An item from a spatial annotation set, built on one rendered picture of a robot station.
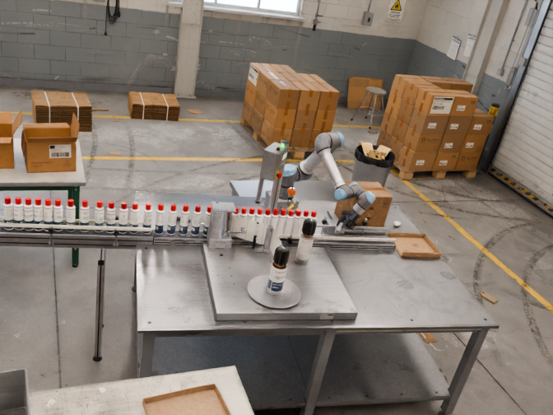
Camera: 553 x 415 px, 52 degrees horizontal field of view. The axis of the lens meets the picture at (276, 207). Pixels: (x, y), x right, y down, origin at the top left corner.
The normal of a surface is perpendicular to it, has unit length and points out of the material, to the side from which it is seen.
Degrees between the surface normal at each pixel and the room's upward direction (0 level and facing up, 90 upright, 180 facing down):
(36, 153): 90
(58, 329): 0
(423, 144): 90
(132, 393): 0
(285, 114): 87
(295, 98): 90
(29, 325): 0
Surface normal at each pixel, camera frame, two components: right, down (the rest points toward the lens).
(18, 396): 0.40, 0.48
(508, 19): -0.92, 0.02
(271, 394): 0.17, -0.88
